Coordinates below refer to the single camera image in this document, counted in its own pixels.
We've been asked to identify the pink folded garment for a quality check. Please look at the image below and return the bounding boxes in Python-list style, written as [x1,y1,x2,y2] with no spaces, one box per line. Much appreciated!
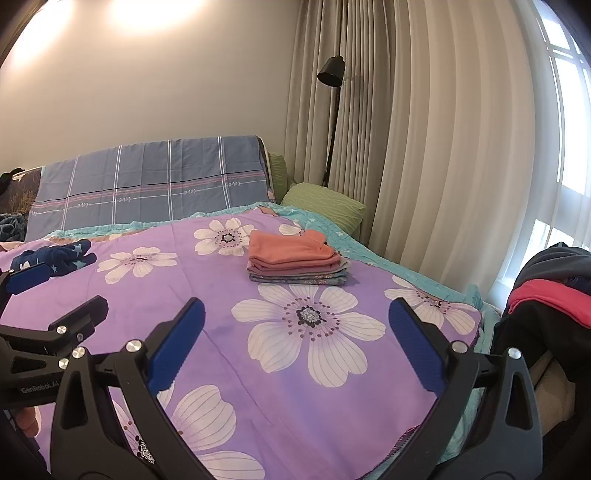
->
[247,256,348,274]

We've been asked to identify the purple floral blanket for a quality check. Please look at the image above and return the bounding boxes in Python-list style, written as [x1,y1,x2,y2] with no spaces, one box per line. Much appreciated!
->
[0,208,483,480]

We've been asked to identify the large green pillow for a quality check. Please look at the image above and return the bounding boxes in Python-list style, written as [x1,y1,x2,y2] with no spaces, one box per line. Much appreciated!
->
[281,182,366,238]

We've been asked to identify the blue patterned folded garment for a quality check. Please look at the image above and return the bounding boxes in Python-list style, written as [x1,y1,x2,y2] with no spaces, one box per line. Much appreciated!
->
[249,273,351,286]

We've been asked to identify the person's left hand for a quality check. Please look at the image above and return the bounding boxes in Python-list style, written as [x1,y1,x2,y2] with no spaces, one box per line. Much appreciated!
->
[13,405,38,437]

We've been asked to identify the red garment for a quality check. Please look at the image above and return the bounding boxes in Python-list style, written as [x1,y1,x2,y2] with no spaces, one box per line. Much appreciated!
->
[508,276,591,329]

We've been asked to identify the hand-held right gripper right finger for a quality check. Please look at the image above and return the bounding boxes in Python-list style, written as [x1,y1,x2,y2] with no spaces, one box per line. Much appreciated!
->
[389,296,543,480]

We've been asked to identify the navy star-print garment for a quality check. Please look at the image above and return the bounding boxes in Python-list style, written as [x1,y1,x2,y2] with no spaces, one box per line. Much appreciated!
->
[10,239,98,278]

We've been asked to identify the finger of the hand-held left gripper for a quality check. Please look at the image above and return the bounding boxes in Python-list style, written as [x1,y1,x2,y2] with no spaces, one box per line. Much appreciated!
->
[0,263,51,315]
[0,295,109,370]

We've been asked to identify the salmon long-sleeve shirt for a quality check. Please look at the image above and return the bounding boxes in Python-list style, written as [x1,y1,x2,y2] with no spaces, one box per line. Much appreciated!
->
[248,229,336,267]

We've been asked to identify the small green pillow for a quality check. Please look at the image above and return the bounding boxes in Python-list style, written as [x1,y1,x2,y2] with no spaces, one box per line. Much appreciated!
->
[268,152,291,204]

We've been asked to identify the teal fleece blanket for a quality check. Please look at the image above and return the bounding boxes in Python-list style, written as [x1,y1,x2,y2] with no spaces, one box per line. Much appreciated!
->
[0,212,28,241]

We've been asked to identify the beige curtain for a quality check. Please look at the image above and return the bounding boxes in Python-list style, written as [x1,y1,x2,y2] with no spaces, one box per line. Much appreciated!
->
[283,0,591,296]

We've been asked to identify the beige cloth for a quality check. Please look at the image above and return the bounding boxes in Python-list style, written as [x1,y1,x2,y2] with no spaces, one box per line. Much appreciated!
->
[531,351,591,430]

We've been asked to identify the blue plaid pillow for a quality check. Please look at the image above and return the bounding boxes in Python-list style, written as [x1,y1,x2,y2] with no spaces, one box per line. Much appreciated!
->
[25,135,278,241]

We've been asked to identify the window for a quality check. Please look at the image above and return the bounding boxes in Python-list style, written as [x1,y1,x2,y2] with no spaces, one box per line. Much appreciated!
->
[531,0,591,259]

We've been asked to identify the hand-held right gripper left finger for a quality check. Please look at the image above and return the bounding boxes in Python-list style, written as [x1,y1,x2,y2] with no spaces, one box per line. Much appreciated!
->
[48,296,218,480]

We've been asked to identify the black floor lamp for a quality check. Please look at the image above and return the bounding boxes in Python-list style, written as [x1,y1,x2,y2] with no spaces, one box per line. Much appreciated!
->
[317,55,346,188]

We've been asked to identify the dark floral pillow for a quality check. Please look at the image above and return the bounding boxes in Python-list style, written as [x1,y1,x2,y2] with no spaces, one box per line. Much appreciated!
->
[0,168,44,217]

